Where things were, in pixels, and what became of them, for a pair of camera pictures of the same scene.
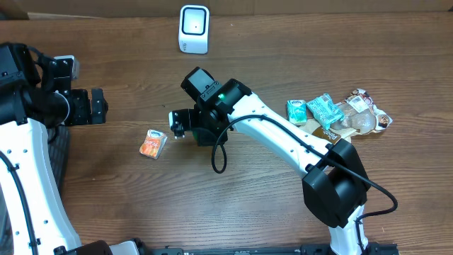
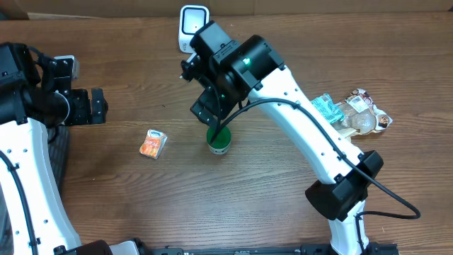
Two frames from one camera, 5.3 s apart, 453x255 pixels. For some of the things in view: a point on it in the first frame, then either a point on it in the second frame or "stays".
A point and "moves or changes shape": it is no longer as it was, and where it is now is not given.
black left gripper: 85,115 stays
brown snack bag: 360,117 stays
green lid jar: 195,135 moves or changes shape
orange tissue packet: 153,144 stays
